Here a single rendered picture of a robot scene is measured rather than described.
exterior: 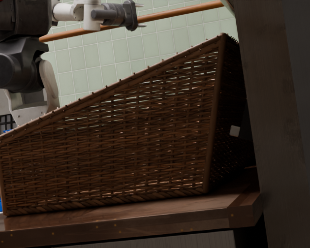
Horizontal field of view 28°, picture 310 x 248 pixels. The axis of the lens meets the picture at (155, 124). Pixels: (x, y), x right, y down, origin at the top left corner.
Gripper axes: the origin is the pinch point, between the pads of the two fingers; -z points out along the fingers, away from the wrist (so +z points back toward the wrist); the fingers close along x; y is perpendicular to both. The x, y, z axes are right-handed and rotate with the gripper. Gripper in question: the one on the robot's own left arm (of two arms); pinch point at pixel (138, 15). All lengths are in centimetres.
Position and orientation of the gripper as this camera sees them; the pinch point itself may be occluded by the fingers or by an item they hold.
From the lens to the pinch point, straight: 255.8
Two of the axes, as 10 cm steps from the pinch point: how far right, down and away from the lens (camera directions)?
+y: 6.5, -1.1, -7.5
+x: 1.4, 9.9, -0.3
